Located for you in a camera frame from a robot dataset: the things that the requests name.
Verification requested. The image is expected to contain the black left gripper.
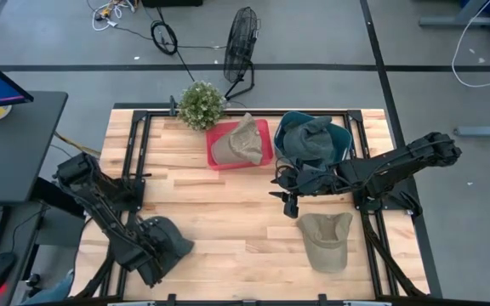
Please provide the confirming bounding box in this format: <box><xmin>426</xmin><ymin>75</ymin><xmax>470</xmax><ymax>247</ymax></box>
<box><xmin>117</xmin><ymin>229</ymin><xmax>169</xmax><ymax>289</ymax></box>

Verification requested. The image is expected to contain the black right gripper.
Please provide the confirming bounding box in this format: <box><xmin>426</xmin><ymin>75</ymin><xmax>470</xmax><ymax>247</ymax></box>
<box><xmin>268</xmin><ymin>162</ymin><xmax>342</xmax><ymax>219</ymax></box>

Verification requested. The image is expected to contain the red plastic basket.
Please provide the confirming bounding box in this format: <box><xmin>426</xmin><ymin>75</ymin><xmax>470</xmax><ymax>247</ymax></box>
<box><xmin>205</xmin><ymin>117</ymin><xmax>275</xmax><ymax>172</ymax></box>

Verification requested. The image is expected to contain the teal plastic basket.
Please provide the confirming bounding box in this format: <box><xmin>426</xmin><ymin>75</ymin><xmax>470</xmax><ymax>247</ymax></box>
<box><xmin>272</xmin><ymin>110</ymin><xmax>354</xmax><ymax>165</ymax></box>

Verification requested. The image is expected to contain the small artificial green plant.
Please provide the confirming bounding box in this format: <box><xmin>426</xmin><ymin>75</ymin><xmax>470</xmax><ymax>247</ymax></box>
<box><xmin>177</xmin><ymin>80</ymin><xmax>228</xmax><ymax>132</ymax></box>

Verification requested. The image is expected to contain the person's leg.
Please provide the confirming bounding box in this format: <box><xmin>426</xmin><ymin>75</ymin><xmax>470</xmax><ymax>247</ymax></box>
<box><xmin>17</xmin><ymin>268</ymin><xmax>76</xmax><ymax>306</ymax></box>

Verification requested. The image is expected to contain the black chair caster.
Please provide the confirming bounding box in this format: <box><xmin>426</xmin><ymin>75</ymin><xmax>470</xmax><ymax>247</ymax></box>
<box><xmin>25</xmin><ymin>273</ymin><xmax>43</xmax><ymax>291</ymax></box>

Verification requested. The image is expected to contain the black floor fan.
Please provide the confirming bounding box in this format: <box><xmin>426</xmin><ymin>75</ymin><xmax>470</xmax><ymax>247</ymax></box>
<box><xmin>222</xmin><ymin>6</ymin><xmax>260</xmax><ymax>102</ymax></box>

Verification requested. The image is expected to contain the black desk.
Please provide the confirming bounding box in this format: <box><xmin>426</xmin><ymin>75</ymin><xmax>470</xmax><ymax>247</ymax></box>
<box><xmin>0</xmin><ymin>90</ymin><xmax>69</xmax><ymax>206</ymax></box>

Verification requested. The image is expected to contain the grey table foot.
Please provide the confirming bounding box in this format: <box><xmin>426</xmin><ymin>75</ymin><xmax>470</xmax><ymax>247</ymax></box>
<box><xmin>453</xmin><ymin>124</ymin><xmax>490</xmax><ymax>138</ymax></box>
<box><xmin>419</xmin><ymin>0</ymin><xmax>490</xmax><ymax>29</ymax></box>

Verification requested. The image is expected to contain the black box on floor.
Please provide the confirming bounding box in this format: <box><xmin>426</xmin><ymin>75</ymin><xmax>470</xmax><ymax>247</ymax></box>
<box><xmin>141</xmin><ymin>0</ymin><xmax>204</xmax><ymax>8</ymax></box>

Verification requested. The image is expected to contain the black aluminium table frame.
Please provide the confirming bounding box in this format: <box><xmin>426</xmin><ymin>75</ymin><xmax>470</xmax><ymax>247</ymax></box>
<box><xmin>72</xmin><ymin>108</ymin><xmax>429</xmax><ymax>306</ymax></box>

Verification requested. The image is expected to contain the yellow cable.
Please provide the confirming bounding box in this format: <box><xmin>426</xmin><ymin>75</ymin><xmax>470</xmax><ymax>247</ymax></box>
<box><xmin>54</xmin><ymin>131</ymin><xmax>101</xmax><ymax>157</ymax></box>

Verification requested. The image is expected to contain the black coiled floor cable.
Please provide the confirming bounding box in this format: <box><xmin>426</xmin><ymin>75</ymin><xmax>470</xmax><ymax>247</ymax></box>
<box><xmin>149</xmin><ymin>7</ymin><xmax>198</xmax><ymax>86</ymax></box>

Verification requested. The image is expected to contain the long white floor cable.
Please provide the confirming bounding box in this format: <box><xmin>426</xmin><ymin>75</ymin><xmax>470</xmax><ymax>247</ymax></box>
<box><xmin>451</xmin><ymin>0</ymin><xmax>490</xmax><ymax>89</ymax></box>

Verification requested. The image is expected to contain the white cable bundle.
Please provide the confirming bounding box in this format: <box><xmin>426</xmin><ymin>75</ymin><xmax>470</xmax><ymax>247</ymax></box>
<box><xmin>86</xmin><ymin>0</ymin><xmax>138</xmax><ymax>32</ymax></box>

